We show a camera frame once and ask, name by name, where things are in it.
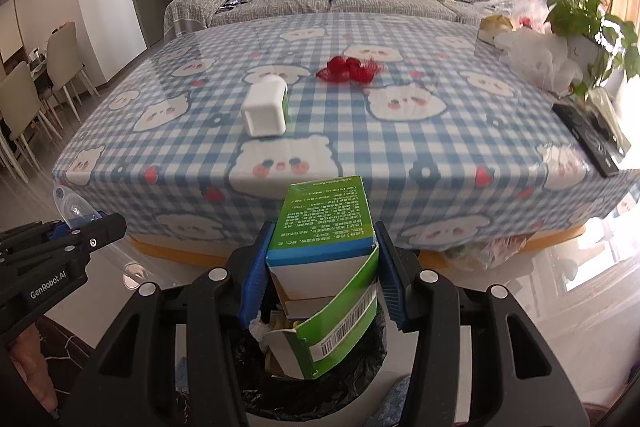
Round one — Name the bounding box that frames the trash bin with black liner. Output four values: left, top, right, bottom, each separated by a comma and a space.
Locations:
232, 302, 416, 427

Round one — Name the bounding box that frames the clear plastic spoon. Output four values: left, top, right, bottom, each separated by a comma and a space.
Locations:
53, 186, 101, 228

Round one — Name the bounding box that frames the person's left hand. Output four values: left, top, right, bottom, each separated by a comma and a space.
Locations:
9, 323, 59, 414

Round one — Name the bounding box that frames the black remote control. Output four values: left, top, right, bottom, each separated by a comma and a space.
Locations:
552, 103, 623, 178

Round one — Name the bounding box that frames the green medicine box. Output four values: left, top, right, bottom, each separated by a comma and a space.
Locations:
266, 176, 381, 380

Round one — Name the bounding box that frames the beige dining chair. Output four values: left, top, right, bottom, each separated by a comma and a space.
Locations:
0, 62, 63, 184
47, 22, 101, 124

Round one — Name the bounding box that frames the red mesh net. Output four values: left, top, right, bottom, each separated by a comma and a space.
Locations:
316, 54, 386, 86

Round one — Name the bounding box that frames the white medicine box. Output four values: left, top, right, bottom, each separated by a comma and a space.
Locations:
241, 75, 290, 138

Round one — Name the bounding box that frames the blue patterned cloth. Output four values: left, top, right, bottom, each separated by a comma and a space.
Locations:
385, 377, 416, 427

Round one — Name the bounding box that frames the blue checked bear tablecloth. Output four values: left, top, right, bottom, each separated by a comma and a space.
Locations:
52, 12, 640, 254

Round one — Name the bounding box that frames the crumpled gold white packaging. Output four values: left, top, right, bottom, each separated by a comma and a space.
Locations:
479, 14, 516, 46

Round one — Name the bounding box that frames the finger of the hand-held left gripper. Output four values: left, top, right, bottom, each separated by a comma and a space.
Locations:
0, 210, 108, 254
27, 213, 127, 263

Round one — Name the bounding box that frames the striped cloth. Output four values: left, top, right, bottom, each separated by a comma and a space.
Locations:
215, 0, 261, 13

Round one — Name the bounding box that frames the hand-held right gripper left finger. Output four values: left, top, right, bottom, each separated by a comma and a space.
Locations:
62, 221, 277, 427

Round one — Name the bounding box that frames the clear plastic packet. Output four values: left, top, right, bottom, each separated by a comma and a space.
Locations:
586, 87, 633, 156

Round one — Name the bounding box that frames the green potted plant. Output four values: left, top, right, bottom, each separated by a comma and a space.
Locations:
545, 0, 640, 98

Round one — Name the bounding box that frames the crumpled white tissue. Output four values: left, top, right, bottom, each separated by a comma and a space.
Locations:
248, 318, 273, 342

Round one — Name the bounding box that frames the clear plastic bag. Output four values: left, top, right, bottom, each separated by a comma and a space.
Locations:
497, 29, 583, 96

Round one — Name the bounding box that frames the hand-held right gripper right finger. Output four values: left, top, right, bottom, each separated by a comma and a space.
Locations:
374, 221, 591, 427

